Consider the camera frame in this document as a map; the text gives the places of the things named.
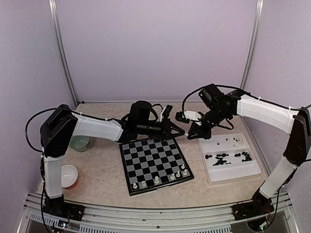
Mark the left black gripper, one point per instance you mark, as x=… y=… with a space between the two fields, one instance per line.
x=166 y=129

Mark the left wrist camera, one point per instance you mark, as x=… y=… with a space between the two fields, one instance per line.
x=165 y=113

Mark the aluminium frame post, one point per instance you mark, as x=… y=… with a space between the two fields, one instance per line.
x=62 y=54
x=253 y=43

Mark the left aluminium frame post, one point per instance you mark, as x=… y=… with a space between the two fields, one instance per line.
x=62 y=54

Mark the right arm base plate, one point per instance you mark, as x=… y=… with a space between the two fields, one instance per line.
x=251 y=209

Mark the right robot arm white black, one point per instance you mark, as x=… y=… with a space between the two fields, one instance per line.
x=294 y=122

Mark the white orange bowl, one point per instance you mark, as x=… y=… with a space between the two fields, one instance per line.
x=69 y=176

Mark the black chess pieces cluster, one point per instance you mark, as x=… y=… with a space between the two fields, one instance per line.
x=221 y=159
x=245 y=156

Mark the white plastic tray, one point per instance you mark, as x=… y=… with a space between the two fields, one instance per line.
x=237 y=170

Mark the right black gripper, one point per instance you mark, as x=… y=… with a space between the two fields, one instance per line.
x=205 y=134

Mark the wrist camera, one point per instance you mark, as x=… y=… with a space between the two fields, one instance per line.
x=165 y=113
x=189 y=116

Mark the aluminium front rail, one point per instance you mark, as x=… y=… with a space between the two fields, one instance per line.
x=108 y=219

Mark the green glass bowl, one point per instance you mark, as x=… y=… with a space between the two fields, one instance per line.
x=79 y=143

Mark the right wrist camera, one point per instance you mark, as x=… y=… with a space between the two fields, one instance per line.
x=189 y=116

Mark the black grey chess board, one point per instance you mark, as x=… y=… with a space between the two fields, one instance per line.
x=144 y=159

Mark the right aluminium frame post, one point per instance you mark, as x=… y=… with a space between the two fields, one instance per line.
x=253 y=43

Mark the white chess pieces tray pile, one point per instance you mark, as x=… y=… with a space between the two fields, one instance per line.
x=233 y=142

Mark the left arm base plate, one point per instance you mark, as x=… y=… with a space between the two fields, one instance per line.
x=64 y=209

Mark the black chess pieces right cluster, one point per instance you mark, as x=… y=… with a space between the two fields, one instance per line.
x=245 y=156

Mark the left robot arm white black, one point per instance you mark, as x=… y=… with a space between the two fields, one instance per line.
x=57 y=131

